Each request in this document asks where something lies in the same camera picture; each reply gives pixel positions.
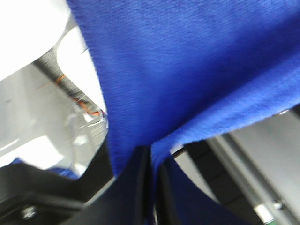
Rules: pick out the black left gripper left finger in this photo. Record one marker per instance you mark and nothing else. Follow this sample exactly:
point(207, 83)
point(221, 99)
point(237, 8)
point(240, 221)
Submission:
point(124, 201)

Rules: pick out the blue microfibre towel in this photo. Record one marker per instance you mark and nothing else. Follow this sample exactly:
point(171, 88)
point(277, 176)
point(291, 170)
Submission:
point(178, 71)

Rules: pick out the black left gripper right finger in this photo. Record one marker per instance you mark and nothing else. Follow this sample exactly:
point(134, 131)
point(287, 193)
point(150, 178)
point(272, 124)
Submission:
point(165, 204)

